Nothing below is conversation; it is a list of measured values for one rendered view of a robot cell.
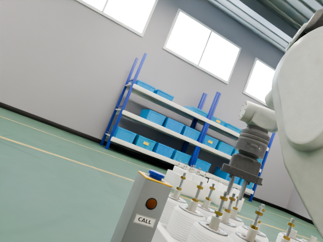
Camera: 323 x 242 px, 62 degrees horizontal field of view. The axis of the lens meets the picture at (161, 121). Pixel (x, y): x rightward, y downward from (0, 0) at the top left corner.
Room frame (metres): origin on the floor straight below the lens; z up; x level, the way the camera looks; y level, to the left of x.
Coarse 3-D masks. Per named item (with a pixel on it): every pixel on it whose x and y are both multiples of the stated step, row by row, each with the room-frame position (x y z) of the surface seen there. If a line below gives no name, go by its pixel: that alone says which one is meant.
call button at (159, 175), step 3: (150, 171) 0.65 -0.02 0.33; (153, 171) 0.64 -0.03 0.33; (156, 171) 0.66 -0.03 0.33; (150, 174) 0.65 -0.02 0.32; (153, 174) 0.64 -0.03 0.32; (156, 174) 0.64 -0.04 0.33; (159, 174) 0.64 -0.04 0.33; (162, 174) 0.65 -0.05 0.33; (153, 177) 0.64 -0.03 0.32; (156, 177) 0.64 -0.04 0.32; (159, 177) 0.64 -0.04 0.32; (162, 177) 0.65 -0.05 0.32
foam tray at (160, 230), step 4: (160, 224) 0.81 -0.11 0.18; (164, 224) 0.83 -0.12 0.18; (156, 228) 0.77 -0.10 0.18; (160, 228) 0.77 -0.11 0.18; (164, 228) 0.82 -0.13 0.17; (156, 232) 0.76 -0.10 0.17; (160, 232) 0.74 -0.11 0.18; (164, 232) 0.75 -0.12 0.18; (156, 236) 0.76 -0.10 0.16; (160, 236) 0.74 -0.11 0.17; (164, 236) 0.72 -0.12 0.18; (168, 236) 0.73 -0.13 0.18; (152, 240) 0.77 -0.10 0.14; (156, 240) 0.75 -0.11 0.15; (160, 240) 0.73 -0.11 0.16; (164, 240) 0.71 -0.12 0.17; (168, 240) 0.70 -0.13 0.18; (172, 240) 0.71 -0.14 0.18; (176, 240) 0.72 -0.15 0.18
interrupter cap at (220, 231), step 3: (198, 222) 0.68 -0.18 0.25; (201, 222) 0.68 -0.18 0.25; (204, 222) 0.69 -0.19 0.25; (207, 222) 0.71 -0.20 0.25; (201, 225) 0.66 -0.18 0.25; (204, 225) 0.66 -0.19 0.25; (207, 225) 0.69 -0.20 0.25; (207, 228) 0.64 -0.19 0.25; (210, 228) 0.65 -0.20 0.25; (219, 228) 0.69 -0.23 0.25; (213, 231) 0.64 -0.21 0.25; (216, 231) 0.64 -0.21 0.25; (219, 231) 0.67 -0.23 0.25; (222, 231) 0.67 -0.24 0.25; (225, 231) 0.68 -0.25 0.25; (219, 234) 0.64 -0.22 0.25; (222, 234) 0.64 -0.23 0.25; (225, 234) 0.65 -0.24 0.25
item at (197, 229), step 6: (192, 228) 0.67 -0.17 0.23; (198, 228) 0.65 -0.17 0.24; (204, 228) 0.65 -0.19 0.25; (192, 234) 0.66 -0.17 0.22; (198, 234) 0.64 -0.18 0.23; (204, 234) 0.63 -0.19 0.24; (210, 234) 0.63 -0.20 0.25; (216, 234) 0.63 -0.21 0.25; (192, 240) 0.65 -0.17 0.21; (198, 240) 0.64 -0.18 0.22; (204, 240) 0.63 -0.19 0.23; (210, 240) 0.63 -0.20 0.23; (216, 240) 0.63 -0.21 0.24; (222, 240) 0.63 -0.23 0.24; (228, 240) 0.64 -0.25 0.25
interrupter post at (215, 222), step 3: (213, 216) 0.67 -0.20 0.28; (213, 219) 0.67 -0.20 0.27; (216, 219) 0.66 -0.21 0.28; (219, 219) 0.66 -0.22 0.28; (210, 222) 0.67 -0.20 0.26; (213, 222) 0.67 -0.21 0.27; (216, 222) 0.66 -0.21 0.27; (219, 222) 0.67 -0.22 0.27; (210, 225) 0.67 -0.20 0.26; (213, 225) 0.66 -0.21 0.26; (216, 225) 0.66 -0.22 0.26; (213, 228) 0.66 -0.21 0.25; (216, 228) 0.66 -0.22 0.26
